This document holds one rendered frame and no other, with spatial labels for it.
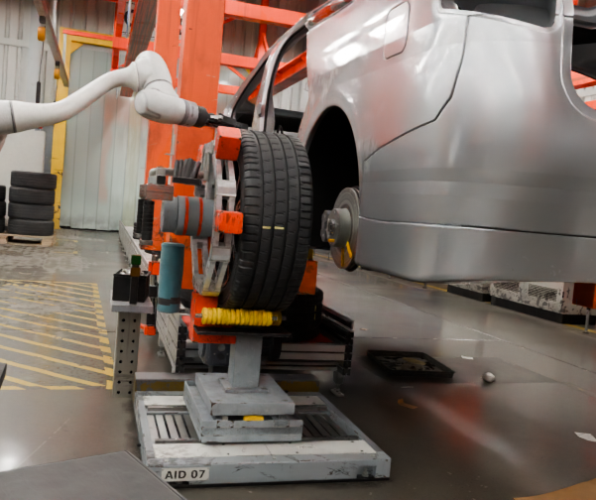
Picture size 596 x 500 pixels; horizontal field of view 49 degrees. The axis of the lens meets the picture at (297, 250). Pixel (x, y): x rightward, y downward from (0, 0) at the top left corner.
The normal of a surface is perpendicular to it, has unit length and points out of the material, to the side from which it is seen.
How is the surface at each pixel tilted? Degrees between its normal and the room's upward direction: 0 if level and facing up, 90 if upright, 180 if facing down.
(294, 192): 70
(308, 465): 90
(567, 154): 96
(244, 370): 90
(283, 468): 90
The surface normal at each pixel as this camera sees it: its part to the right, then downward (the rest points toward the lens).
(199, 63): 0.29, 0.09
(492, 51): -0.39, 0.00
